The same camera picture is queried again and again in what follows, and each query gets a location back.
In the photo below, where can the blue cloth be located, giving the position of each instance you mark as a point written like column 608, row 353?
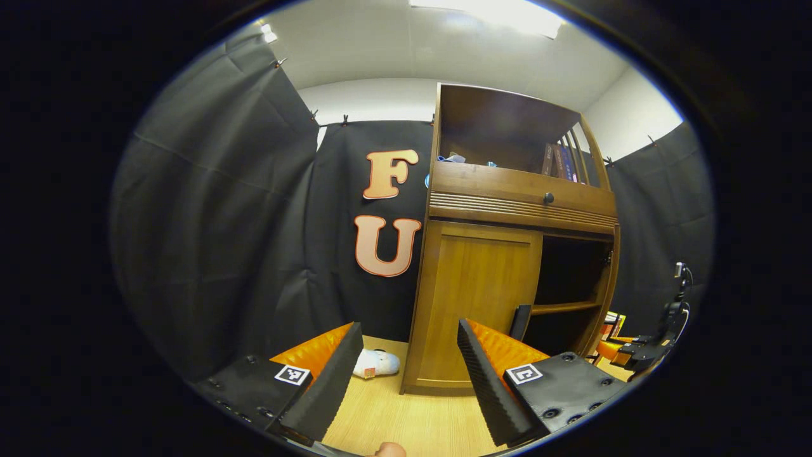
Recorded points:
column 453, row 158

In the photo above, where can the blue book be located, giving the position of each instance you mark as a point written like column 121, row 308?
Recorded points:
column 568, row 165

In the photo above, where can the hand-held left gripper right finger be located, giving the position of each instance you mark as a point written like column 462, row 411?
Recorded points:
column 488, row 387

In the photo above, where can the wooden drawer with black knob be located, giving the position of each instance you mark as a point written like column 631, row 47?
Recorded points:
column 507, row 189

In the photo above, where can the black backdrop cloth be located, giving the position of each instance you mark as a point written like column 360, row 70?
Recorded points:
column 222, row 222

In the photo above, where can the reddish brown book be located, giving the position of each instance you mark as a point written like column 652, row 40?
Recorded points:
column 609, row 327

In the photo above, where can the wooden double-door shoe cabinet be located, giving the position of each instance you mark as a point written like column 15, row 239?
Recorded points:
column 495, row 197

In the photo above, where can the white plush toy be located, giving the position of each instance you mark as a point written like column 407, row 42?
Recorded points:
column 377, row 363

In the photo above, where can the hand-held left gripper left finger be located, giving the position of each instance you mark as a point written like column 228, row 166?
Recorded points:
column 333, row 381

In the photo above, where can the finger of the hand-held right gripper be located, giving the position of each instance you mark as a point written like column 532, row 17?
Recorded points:
column 612, row 351

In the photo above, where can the ceiling light panel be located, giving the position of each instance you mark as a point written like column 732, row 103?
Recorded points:
column 269, row 33

